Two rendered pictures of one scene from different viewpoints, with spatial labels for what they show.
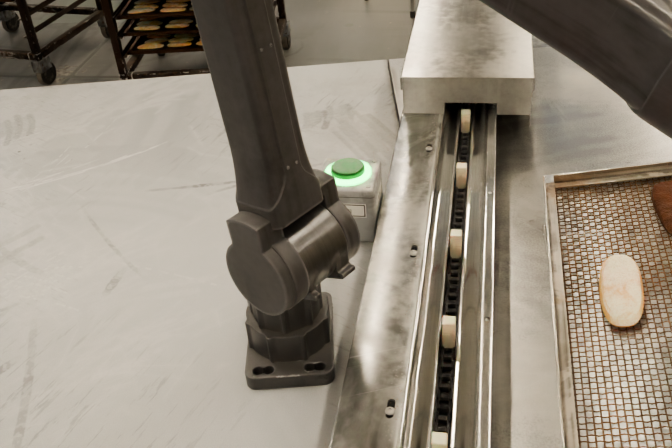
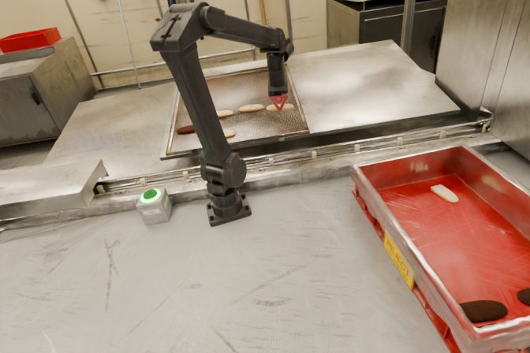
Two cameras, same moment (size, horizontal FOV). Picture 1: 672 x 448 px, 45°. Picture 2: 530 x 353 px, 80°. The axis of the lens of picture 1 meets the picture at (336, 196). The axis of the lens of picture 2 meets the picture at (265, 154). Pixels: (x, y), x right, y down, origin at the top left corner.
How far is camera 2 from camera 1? 0.99 m
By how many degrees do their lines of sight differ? 81
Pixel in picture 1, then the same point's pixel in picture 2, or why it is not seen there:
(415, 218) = (173, 185)
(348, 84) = (17, 254)
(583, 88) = not seen: hidden behind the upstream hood
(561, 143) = (116, 174)
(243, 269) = (236, 175)
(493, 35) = (51, 174)
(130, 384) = (256, 247)
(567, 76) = not seen: hidden behind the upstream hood
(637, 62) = (268, 35)
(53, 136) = not seen: outside the picture
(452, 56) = (66, 181)
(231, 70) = (212, 110)
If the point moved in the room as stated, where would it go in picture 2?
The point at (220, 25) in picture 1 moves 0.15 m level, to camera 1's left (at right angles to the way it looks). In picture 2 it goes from (207, 97) to (220, 124)
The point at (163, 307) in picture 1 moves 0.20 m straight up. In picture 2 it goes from (211, 257) to (190, 195)
